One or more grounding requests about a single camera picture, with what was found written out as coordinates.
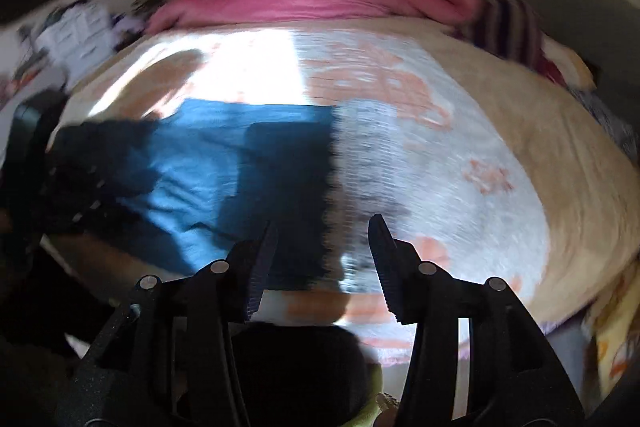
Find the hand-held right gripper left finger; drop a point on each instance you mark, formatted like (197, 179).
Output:
(259, 274)

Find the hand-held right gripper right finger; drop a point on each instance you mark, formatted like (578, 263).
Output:
(389, 277)

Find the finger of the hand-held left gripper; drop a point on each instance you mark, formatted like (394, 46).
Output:
(85, 187)

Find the blue denim pants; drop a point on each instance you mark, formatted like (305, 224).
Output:
(200, 167)

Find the white drawer cabinet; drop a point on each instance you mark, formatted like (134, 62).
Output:
(75, 34)

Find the cream and orange printed blanket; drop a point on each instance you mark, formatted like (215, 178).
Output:
(450, 167)

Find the yellow printed sheet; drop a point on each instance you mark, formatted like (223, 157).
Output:
(612, 337)

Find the grey knitted throw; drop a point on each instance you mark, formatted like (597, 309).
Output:
(610, 117)

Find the purple striped pillow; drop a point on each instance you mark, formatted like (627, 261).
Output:
(505, 29)

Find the cream pillow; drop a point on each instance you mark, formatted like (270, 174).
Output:
(570, 62)

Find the grey headboard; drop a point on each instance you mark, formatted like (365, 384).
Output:
(565, 2)

